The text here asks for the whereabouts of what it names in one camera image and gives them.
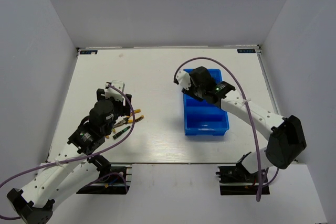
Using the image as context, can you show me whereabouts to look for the yellow long nose pliers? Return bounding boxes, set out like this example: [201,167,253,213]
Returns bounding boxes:
[114,109,144,127]

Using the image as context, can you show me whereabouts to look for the small black green screwdriver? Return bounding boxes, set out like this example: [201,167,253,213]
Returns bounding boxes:
[113,126,131,140]

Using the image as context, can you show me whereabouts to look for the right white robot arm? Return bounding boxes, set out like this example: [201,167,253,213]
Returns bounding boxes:
[174,67,307,182]

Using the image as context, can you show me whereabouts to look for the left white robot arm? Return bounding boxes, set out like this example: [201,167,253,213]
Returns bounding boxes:
[7,83,134,223]

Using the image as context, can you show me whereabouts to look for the blue compartment tray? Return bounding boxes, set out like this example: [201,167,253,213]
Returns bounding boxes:
[182,68,231,136]

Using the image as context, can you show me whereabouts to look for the left blue corner label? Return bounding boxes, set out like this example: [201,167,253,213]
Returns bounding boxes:
[79,50,98,55]

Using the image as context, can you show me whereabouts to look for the blue corner label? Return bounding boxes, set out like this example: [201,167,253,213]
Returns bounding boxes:
[237,49,256,54]
[79,50,98,55]

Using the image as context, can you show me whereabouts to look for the right blue corner label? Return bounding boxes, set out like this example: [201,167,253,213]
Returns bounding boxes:
[237,49,256,54]

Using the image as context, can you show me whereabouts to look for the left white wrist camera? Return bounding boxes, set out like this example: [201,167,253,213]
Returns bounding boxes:
[104,80,125,102]

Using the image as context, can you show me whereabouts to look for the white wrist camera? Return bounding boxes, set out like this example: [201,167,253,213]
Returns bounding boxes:
[174,70,192,91]
[104,80,125,102]

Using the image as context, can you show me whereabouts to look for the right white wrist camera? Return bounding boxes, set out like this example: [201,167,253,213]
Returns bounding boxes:
[174,70,192,91]

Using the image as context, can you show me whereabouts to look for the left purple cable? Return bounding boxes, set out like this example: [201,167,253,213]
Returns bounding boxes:
[0,84,136,221]

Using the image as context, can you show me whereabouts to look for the purple cable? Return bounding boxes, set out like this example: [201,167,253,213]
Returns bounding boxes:
[0,84,136,221]
[174,57,280,202]

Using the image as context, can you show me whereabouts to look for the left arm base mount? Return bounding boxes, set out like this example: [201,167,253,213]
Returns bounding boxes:
[77,155,132,195]

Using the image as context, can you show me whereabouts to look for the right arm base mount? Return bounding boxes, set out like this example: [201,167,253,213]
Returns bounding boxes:
[215,152,259,196]

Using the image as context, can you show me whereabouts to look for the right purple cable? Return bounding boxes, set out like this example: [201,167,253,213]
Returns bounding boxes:
[174,57,280,202]

